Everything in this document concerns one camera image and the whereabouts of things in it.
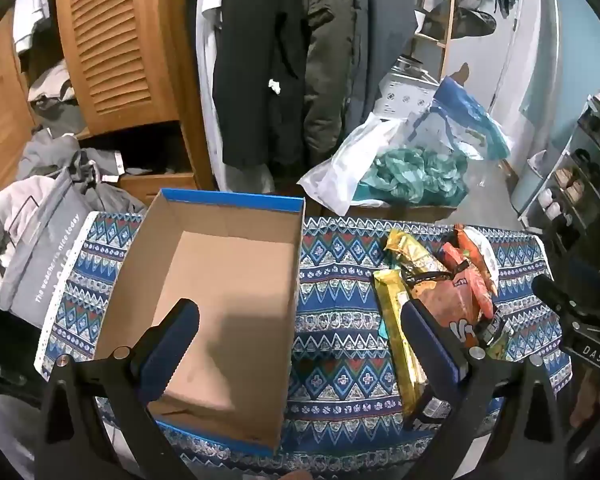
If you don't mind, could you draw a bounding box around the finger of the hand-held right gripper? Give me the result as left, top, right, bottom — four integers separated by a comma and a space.
531, 274, 578, 317

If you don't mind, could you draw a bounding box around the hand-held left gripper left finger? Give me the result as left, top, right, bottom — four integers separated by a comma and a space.
32, 298, 201, 480

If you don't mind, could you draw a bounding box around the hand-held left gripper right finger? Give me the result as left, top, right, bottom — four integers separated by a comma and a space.
400, 300, 576, 480

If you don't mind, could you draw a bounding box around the blue-rimmed cardboard box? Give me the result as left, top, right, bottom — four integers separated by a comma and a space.
94, 188, 307, 458

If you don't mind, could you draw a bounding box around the person's right hand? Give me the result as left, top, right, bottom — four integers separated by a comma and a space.
570, 375, 600, 428

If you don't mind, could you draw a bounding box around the orange-red snack packet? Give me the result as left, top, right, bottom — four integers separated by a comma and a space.
414, 271, 487, 350

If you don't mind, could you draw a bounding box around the long yellow snack packet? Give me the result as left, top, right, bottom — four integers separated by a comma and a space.
372, 270, 433, 418

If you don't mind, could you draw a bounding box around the dark green snack packet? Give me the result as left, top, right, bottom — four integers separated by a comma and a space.
479, 315, 512, 361

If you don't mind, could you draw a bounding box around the white snack packet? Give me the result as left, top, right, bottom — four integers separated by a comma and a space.
464, 226, 502, 286

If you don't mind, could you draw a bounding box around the orange stick snack packet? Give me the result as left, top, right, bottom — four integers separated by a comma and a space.
452, 225, 498, 297

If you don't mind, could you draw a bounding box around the blue patterned tablecloth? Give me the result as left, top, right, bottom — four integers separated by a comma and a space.
34, 210, 573, 480

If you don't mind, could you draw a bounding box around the gold snack packet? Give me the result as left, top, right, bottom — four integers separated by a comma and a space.
384, 229, 448, 273

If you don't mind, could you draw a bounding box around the grey shoe rack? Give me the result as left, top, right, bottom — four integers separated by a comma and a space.
517, 87, 600, 257

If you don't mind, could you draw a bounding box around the wooden drawer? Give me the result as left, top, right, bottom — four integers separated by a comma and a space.
116, 171, 202, 197

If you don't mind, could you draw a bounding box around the grey laundry bag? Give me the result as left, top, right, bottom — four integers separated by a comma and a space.
0, 177, 98, 326

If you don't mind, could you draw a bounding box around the blue and white plastic bag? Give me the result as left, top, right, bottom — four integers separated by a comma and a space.
409, 76, 513, 162

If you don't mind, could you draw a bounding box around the white patterned box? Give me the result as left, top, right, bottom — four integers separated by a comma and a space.
374, 66, 442, 122

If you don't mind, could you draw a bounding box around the white hanging garment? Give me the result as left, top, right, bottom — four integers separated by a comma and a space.
187, 0, 277, 194

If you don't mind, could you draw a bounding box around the black coat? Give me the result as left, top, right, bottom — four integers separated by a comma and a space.
212, 0, 315, 169

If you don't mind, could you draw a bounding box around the wooden shelf rack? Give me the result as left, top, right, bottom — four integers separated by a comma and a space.
399, 0, 462, 82

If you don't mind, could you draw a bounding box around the wooden louvre wardrobe door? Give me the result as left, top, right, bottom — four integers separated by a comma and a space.
55, 0, 192, 137

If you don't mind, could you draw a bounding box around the olive green jacket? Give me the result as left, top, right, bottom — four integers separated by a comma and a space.
300, 0, 357, 169

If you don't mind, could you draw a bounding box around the grey-blue hanging coat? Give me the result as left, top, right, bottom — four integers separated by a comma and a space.
350, 0, 419, 127

